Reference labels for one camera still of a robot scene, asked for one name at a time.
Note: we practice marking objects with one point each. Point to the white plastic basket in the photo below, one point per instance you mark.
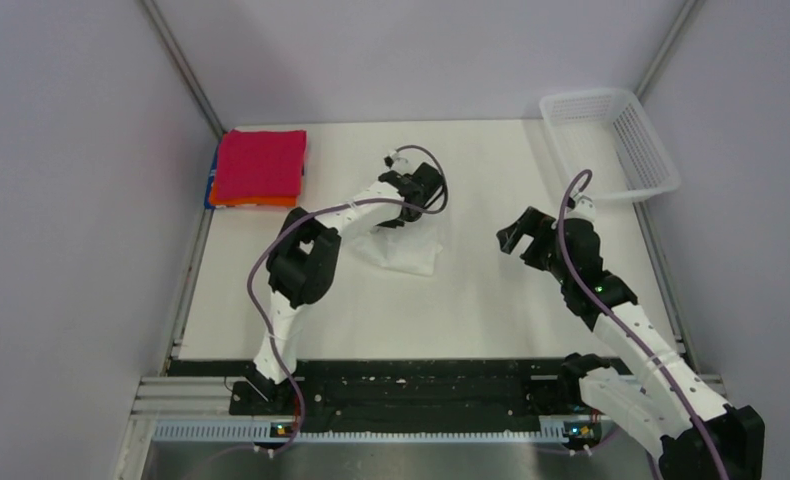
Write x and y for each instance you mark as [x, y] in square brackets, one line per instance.
[607, 131]

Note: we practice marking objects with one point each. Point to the aluminium frame post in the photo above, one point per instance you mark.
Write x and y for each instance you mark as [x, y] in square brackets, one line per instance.
[173, 49]
[681, 23]

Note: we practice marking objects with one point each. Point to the controller board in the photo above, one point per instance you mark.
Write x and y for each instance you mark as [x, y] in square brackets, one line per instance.
[571, 432]
[274, 431]

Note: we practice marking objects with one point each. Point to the black mounting base rail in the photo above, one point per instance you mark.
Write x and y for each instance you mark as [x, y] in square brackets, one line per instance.
[415, 398]

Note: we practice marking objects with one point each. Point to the right aluminium frame post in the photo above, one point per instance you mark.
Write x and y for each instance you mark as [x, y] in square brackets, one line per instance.
[681, 23]

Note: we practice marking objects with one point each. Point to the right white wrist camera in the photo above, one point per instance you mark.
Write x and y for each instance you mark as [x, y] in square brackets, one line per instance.
[581, 207]

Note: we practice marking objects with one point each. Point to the left aluminium frame post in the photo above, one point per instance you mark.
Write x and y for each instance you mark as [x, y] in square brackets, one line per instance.
[173, 49]

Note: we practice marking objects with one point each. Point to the orange folded t-shirt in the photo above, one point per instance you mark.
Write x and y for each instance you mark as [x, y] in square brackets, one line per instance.
[224, 200]

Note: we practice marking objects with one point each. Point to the left controller board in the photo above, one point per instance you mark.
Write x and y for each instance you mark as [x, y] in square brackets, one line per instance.
[274, 431]

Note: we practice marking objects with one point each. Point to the red folded t-shirt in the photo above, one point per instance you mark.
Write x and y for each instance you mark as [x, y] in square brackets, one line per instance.
[261, 162]

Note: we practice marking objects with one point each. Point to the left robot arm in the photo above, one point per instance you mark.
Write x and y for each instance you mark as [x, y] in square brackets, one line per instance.
[301, 264]

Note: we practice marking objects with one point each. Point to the white printed t-shirt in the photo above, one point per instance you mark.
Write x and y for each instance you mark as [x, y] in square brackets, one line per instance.
[410, 249]

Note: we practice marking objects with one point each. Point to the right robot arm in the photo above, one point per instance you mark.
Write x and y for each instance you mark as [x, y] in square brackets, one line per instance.
[688, 430]

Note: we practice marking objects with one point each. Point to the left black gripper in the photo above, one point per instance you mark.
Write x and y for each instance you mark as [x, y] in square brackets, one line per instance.
[391, 223]

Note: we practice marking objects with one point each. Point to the right controller board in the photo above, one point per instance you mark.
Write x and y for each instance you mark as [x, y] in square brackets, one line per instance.
[571, 432]

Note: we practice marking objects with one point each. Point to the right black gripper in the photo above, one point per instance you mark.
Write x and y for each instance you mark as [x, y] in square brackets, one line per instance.
[533, 223]

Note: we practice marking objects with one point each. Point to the blue folded t-shirt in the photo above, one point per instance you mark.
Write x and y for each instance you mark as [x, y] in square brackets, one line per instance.
[207, 202]

